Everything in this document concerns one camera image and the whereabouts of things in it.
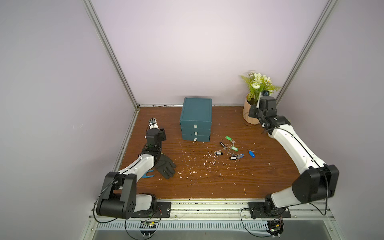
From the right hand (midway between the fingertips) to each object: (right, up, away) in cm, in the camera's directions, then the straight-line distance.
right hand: (256, 104), depth 81 cm
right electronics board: (+5, -61, -11) cm, 62 cm away
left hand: (-56, -13, +7) cm, 58 cm away
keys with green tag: (-11, -22, +19) cm, 31 cm away
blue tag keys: (+2, -30, +13) cm, 33 cm away
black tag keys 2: (-10, -33, +11) cm, 36 cm away
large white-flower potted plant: (+2, +13, +10) cm, 17 cm away
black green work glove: (-52, -37, +6) cm, 64 cm away
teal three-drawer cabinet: (-34, -8, +2) cm, 35 cm away
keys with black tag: (-15, -27, +15) cm, 34 cm away
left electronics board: (-58, -62, -9) cm, 85 cm away
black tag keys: (-19, -30, +12) cm, 38 cm away
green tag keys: (-8, -28, +15) cm, 32 cm away
